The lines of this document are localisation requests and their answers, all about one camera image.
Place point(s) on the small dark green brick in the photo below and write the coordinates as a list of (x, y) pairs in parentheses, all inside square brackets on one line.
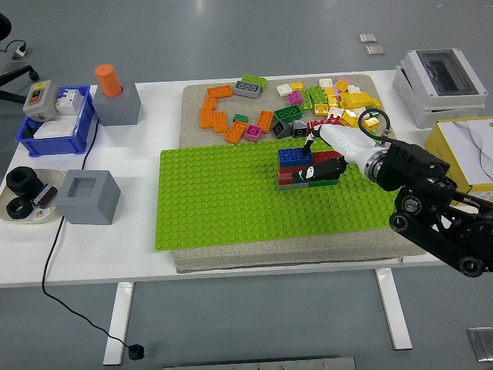
[(374, 113), (240, 118)]

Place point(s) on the white tray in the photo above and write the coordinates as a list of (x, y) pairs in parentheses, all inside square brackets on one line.
[(50, 177)]

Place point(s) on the green studded baseplate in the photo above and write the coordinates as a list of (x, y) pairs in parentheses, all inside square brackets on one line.
[(215, 200)]

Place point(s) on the magenta toy brick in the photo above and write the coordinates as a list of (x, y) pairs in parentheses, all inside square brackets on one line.
[(295, 98)]

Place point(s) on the grey-brown mat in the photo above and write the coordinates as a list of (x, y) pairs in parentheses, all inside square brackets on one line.
[(190, 123)]

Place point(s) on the small dark relay module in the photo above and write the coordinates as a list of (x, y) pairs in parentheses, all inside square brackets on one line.
[(45, 196)]

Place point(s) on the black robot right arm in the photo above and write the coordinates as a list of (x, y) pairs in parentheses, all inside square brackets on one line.
[(416, 169)]

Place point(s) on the grey sloped toy brick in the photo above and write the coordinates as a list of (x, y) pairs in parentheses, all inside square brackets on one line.
[(281, 129), (300, 128)]

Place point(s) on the metal floor hatch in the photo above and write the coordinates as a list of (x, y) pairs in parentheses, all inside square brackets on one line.
[(481, 343)]

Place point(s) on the yellow and white cardboard box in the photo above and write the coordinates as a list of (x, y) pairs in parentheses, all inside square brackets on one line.
[(454, 146)]

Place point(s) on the grey push-button switch box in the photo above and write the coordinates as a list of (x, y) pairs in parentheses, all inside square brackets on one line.
[(40, 100)]

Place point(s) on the grey block with square recess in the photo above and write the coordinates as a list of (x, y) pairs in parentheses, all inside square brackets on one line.
[(88, 208)]

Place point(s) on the large yellow toy brick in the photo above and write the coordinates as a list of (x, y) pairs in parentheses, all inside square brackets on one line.
[(360, 100)]

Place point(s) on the blue toy brick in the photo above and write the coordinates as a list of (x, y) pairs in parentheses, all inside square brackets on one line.
[(300, 160), (287, 157)]

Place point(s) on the grey electrical distribution box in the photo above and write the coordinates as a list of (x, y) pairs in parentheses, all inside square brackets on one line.
[(416, 77)]

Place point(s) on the white wall switch panel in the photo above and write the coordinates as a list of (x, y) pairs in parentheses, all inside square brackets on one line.
[(54, 129)]

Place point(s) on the white table leg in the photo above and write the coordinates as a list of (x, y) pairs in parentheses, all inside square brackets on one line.
[(117, 323), (394, 308)]

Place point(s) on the yellow and pink brick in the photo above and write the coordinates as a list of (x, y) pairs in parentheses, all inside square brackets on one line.
[(342, 83)]

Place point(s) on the silver floor socket cover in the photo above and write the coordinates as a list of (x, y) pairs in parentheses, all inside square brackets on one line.
[(367, 37), (374, 50)]

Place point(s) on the black hex nut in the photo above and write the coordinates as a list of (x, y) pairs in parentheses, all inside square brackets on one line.
[(13, 212), (17, 184)]

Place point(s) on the orange cylinder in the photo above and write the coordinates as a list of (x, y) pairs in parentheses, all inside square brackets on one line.
[(108, 81)]

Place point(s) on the small orange toy brick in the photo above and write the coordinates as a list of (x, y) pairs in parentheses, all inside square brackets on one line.
[(210, 103)]

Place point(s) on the blue plastic bin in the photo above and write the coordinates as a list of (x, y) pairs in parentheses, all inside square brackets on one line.
[(54, 146)]

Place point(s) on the white toy brick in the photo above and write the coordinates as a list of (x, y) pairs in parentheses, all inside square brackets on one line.
[(354, 89), (326, 83), (284, 89), (335, 112), (363, 113)]

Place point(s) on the small pink toy brick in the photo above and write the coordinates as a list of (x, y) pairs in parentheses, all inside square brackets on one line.
[(337, 93)]

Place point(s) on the multicolour stacked brick wall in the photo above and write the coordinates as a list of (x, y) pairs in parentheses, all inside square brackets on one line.
[(287, 172)]

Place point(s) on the long dark green brick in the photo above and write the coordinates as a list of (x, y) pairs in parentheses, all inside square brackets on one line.
[(287, 112)]

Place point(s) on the white circuit breaker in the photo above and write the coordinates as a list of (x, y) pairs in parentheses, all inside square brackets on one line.
[(70, 101)]

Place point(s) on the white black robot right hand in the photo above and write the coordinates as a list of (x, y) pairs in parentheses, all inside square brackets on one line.
[(346, 144)]

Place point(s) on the grey block with round socket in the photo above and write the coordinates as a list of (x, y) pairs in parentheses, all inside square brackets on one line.
[(117, 109)]

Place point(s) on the red toy brick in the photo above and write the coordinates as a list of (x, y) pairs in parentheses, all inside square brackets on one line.
[(314, 125), (334, 120)]

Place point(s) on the black plug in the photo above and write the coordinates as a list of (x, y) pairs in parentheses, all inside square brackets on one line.
[(135, 352)]

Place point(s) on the lime green toy brick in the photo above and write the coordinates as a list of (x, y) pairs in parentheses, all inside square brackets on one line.
[(307, 99), (317, 95), (255, 81)]

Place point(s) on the black office chair base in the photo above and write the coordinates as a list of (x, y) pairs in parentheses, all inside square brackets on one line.
[(15, 73)]

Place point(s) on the grey metal plate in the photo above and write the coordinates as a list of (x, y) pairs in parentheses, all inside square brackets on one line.
[(258, 364)]

